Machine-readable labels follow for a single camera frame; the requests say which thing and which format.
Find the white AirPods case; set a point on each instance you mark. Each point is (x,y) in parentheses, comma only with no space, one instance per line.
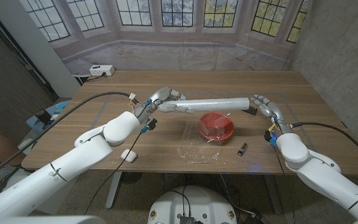
(129,155)

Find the black round object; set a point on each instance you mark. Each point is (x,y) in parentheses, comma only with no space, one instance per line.
(43,116)

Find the cling film roll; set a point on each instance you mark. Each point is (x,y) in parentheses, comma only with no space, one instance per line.
(216,104)

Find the red plate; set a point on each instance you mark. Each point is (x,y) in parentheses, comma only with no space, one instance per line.
(216,127)

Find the black round fan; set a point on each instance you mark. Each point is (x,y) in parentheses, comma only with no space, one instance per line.
(130,177)

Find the white power strip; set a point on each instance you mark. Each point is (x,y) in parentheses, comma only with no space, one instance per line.
(102,70)

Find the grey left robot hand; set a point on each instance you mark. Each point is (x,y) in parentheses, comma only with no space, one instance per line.
(162,95)

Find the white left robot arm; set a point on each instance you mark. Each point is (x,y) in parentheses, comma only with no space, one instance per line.
(73,158)

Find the clear cling film sheet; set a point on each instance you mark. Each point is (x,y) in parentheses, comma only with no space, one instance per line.
(197,146)

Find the blue box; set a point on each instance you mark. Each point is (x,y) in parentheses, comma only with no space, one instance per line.
(59,107)

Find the small black battery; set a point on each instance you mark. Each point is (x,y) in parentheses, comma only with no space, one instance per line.
(242,148)

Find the grey table leg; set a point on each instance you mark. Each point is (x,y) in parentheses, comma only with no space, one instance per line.
(113,189)
(273,194)

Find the black TV remote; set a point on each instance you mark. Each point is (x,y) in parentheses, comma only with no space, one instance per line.
(251,110)

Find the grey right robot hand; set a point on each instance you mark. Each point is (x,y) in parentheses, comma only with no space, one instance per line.
(273,110)

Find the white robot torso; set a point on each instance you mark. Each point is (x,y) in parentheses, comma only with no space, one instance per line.
(194,202)

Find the printed window backdrop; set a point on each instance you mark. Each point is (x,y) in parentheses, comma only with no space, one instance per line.
(179,56)

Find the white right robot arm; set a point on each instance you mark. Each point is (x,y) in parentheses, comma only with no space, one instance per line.
(322,174)

